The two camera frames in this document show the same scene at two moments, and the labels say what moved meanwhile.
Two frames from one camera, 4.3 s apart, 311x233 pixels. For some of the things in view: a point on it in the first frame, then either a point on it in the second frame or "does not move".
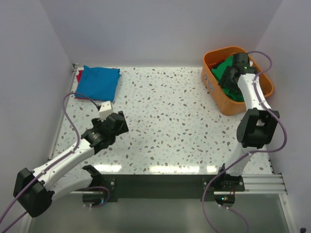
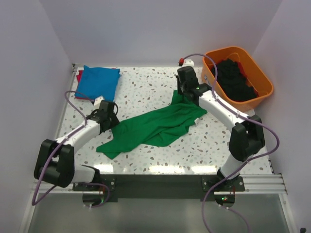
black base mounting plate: (168, 188) does not move
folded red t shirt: (78, 77) does not move
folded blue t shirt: (97, 83) does not move
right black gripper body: (229, 83) → (181, 89)
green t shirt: (235, 93) → (172, 121)
